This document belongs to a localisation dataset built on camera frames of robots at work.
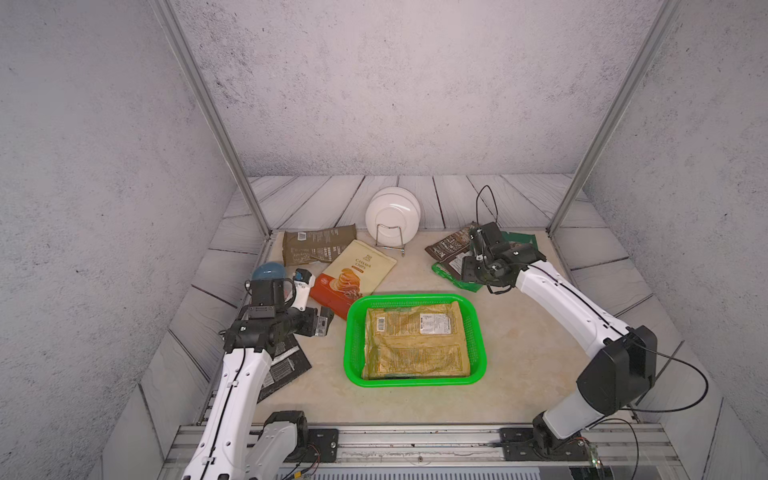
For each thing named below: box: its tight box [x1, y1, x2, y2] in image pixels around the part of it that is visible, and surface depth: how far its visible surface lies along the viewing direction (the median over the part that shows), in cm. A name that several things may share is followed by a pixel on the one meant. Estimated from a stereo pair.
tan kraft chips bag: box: [362, 301, 471, 380], surface depth 88 cm
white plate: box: [365, 186, 422, 247], surface depth 110 cm
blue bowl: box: [252, 262, 285, 279], surface depth 107 cm
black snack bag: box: [257, 333, 312, 404], surface depth 88 cm
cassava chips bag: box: [309, 239, 397, 320], surface depth 108 cm
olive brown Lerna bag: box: [282, 223, 357, 266], surface depth 117 cm
